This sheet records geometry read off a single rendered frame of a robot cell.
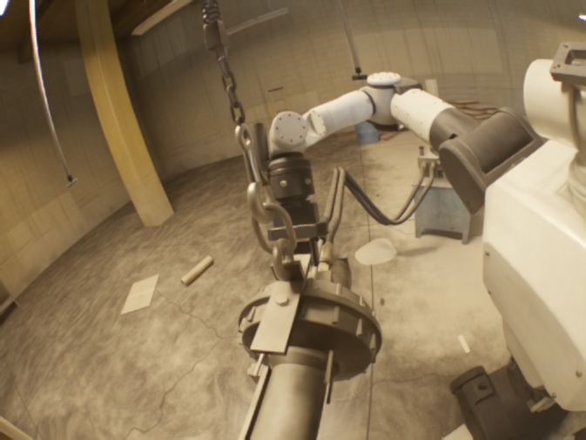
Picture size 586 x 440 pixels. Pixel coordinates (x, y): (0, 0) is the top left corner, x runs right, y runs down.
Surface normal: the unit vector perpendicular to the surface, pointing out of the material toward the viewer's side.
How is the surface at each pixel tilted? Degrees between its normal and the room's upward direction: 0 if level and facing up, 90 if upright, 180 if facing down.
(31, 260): 90
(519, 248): 64
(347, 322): 43
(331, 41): 90
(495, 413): 0
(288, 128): 68
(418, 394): 0
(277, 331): 0
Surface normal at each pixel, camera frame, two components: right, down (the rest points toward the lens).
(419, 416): -0.26, -0.86
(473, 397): -0.87, -0.43
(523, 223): -0.98, -0.18
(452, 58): -0.22, 0.50
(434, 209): -0.59, 0.51
